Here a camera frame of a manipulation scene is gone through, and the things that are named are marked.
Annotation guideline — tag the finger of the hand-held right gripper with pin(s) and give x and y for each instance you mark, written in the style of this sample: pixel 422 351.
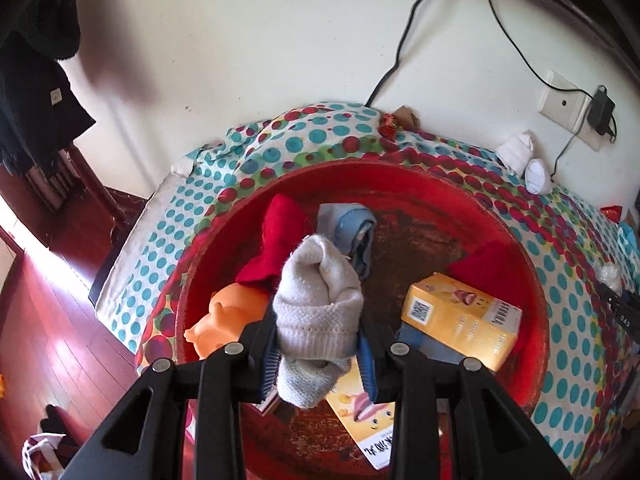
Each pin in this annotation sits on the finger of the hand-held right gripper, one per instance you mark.
pixel 625 317

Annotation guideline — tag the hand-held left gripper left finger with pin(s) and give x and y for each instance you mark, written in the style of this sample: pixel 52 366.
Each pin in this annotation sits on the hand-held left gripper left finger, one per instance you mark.
pixel 270 365

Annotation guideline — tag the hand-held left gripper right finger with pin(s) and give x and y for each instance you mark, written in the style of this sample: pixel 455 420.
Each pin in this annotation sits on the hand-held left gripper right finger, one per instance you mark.
pixel 366 370

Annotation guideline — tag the orange pig toy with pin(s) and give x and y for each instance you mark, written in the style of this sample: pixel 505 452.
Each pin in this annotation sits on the orange pig toy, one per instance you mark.
pixel 225 320

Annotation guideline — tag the orange medicine box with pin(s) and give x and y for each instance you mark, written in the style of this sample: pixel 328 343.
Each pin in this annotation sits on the orange medicine box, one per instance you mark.
pixel 460 325
pixel 370 435

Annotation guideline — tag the grey sock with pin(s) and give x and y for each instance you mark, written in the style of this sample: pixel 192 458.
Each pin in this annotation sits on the grey sock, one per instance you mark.
pixel 315 310

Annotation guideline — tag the red sock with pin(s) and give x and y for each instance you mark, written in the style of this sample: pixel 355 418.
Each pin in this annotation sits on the red sock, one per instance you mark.
pixel 280 230

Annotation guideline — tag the blue sock roll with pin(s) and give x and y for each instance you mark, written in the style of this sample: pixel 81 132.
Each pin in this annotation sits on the blue sock roll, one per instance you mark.
pixel 350 230

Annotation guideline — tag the red round basin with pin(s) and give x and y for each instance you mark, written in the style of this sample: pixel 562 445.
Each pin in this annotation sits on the red round basin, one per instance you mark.
pixel 425 220

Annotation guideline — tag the red packet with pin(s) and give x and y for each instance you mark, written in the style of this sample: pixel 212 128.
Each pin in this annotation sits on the red packet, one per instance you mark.
pixel 611 212

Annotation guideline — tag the black power adapter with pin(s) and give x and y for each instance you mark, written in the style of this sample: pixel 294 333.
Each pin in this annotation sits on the black power adapter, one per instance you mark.
pixel 600 110

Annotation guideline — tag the polka dot tablecloth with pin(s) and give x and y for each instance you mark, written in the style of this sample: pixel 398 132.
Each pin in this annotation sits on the polka dot tablecloth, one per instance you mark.
pixel 320 135

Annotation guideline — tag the red candy wrapper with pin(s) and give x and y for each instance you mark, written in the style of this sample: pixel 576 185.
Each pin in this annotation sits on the red candy wrapper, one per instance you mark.
pixel 388 126

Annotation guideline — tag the white shopping bag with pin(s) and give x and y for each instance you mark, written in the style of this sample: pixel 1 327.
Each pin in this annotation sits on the white shopping bag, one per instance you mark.
pixel 35 460

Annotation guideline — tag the brown paper scrap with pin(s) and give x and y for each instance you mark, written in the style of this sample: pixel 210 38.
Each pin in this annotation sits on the brown paper scrap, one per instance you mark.
pixel 406 116

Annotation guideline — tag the brown ribbed radiator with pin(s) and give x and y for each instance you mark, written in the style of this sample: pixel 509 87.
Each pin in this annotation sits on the brown ribbed radiator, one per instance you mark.
pixel 55 180

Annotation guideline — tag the dark hanging jacket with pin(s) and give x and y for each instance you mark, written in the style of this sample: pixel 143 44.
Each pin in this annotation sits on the dark hanging jacket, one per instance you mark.
pixel 35 110

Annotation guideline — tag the dark green hanging garment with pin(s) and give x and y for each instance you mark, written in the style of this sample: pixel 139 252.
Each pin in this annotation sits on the dark green hanging garment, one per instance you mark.
pixel 55 25

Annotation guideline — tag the white wall socket plate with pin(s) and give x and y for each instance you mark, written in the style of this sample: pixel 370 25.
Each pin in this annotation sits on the white wall socket plate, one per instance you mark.
pixel 560 102
pixel 592 140

